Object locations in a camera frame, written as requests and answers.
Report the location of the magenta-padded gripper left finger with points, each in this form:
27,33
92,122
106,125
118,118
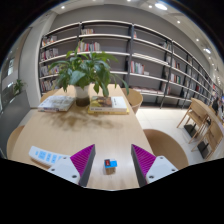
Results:
65,168

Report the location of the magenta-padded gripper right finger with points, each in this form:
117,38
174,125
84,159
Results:
159,167

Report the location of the white and blue charger block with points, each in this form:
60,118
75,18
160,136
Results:
110,165

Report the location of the white power strip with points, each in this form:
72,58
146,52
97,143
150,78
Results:
43,155

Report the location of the open-framed wooden chair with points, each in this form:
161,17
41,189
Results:
213,135
194,114

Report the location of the white book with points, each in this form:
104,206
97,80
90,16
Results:
56,102

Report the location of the wooden side table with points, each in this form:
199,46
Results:
203,105

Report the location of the yellow book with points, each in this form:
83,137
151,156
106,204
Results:
108,104

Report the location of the person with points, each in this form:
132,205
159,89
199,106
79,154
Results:
216,105

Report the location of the small green potted plant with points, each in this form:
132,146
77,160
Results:
18,86

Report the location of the leafy plant in white pot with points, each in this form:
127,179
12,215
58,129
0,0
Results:
80,73

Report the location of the grey bookshelf unit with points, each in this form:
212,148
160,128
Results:
151,50

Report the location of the ceiling lights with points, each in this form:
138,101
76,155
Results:
161,6

